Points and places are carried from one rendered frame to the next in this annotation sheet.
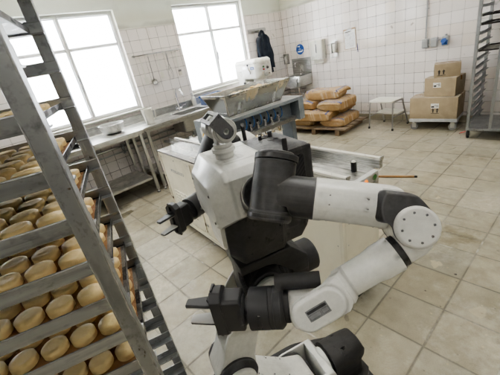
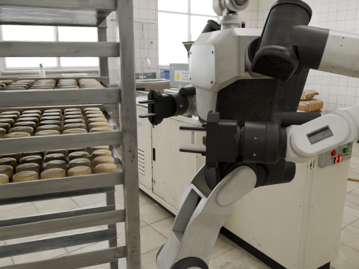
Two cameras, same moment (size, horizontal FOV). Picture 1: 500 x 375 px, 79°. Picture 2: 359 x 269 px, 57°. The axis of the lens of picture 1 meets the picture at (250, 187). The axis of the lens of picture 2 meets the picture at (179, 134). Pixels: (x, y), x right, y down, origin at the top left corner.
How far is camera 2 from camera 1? 0.41 m
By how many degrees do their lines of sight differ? 11
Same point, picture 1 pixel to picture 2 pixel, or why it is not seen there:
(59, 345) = (53, 133)
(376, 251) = not seen: outside the picture
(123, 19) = not seen: outside the picture
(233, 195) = (239, 49)
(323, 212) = (333, 53)
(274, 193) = (288, 32)
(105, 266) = (130, 45)
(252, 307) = (250, 129)
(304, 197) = (317, 37)
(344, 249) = (306, 210)
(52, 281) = (79, 48)
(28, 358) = (23, 134)
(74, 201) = not seen: outside the picture
